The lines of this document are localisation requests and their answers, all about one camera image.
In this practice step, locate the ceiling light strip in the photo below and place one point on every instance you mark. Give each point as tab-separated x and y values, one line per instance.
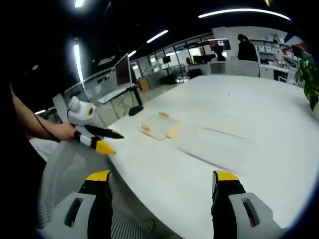
157	36
78	62
79	3
244	12
132	53

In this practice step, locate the grey mesh office chair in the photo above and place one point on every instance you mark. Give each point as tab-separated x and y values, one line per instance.
67	169

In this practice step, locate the white chair back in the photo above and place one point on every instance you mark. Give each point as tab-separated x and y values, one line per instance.
59	107

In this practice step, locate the green potted plant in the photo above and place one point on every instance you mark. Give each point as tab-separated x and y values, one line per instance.
309	77

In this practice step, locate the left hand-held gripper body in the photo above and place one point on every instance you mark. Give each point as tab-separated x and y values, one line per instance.
82	114

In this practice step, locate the clear box with yellow plastic buckle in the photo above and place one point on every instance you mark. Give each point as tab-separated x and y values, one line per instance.
159	125

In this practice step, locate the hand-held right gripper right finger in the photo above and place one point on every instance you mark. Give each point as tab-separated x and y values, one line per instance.
224	199

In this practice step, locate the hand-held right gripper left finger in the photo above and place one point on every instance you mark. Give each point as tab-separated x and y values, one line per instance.
97	199

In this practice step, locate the wooden cabinet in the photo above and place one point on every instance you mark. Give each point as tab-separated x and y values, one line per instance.
144	84

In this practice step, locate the small black monitor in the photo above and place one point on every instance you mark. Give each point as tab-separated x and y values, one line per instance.
166	59

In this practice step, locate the person's left hand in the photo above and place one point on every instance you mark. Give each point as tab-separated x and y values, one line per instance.
63	131

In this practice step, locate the wall screen with red picture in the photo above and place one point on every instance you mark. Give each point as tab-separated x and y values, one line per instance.
220	44

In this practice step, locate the white office desk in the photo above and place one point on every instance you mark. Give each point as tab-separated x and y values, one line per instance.
113	94

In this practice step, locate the shelf with white boxes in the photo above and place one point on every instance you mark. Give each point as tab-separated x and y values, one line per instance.
274	49

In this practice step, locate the large desktop monitor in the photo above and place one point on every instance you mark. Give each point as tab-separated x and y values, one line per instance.
122	71

